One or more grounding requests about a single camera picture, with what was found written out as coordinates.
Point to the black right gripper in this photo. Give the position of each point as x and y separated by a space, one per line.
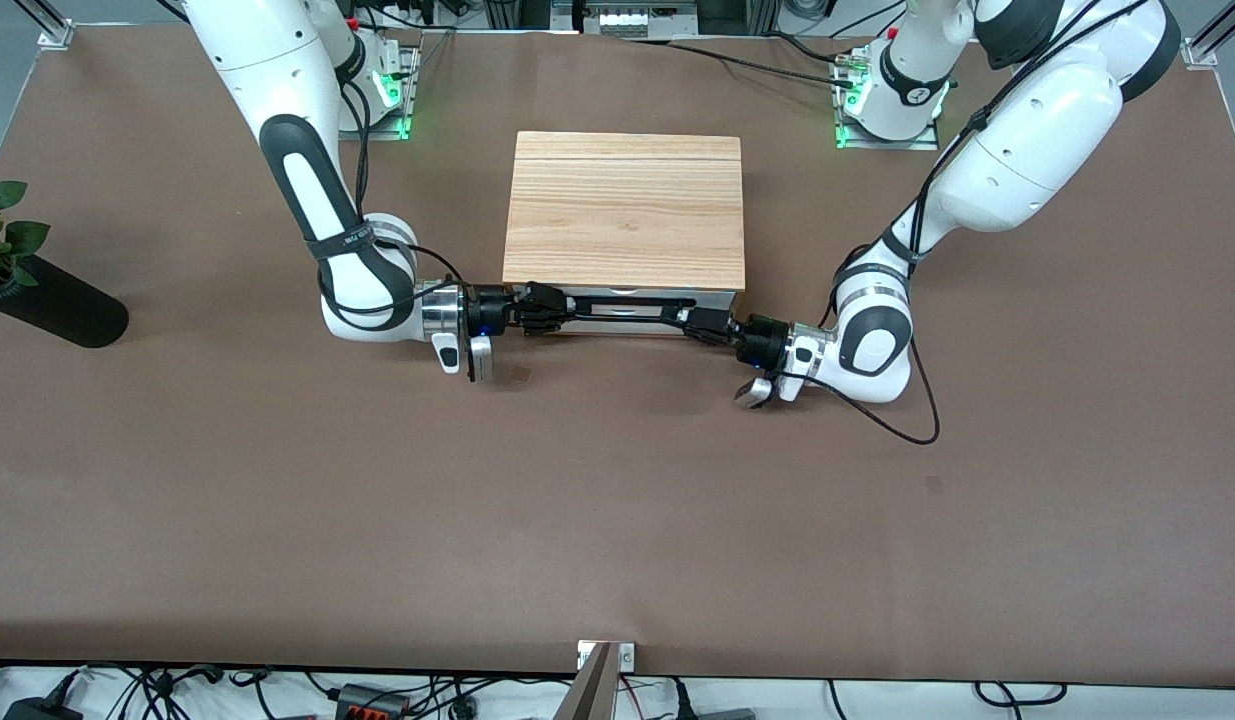
490 306

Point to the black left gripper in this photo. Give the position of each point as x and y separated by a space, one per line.
759 343

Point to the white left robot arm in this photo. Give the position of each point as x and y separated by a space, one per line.
1037 130

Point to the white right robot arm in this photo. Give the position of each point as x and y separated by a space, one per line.
277 80

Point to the light wooden drawer cabinet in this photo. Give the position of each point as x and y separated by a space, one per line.
627 210

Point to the white power strip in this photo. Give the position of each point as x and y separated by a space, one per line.
632 20

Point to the black plug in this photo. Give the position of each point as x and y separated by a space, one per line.
680 705

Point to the grey adapter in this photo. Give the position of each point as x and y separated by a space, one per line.
727 715

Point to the black and red connector block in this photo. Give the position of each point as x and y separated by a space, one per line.
372 700

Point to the black vase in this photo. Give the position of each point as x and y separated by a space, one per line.
62 310

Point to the black power adapter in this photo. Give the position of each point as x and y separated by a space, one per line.
42 710

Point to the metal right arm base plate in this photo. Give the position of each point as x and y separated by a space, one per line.
409 100

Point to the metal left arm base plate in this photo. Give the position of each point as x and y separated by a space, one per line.
927 143

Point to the silver clamp bracket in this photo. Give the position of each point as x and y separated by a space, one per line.
625 657

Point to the tan stand post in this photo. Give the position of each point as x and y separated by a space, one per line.
589 690

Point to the aluminium table corner bracket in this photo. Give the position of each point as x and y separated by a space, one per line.
55 35
1212 40

